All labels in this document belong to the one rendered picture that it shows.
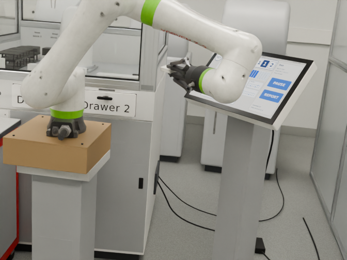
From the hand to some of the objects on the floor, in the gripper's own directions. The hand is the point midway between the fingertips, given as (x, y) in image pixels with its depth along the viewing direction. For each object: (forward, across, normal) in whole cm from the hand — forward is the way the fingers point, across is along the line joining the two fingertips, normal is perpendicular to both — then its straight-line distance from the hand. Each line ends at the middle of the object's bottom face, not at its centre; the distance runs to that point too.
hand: (168, 69), depth 178 cm
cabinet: (+111, +110, -24) cm, 159 cm away
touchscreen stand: (0, +120, +6) cm, 120 cm away
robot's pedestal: (+20, +100, -62) cm, 119 cm away
